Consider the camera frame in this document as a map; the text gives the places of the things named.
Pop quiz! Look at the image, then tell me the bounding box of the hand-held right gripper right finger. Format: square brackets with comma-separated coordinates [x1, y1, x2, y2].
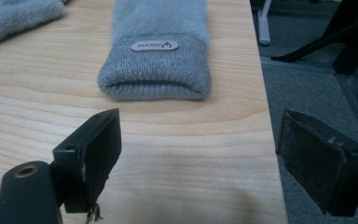
[275, 109, 358, 217]

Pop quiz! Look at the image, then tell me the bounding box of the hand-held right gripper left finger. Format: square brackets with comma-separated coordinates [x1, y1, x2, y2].
[52, 107, 122, 215]

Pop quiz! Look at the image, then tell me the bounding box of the grey fuzzy glove with label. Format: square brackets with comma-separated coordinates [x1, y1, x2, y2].
[97, 0, 213, 102]

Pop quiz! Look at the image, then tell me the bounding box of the black metal stand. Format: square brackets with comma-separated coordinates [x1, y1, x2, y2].
[270, 0, 358, 124]

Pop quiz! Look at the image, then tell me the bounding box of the white table leg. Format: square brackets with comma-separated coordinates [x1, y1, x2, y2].
[257, 0, 273, 47]

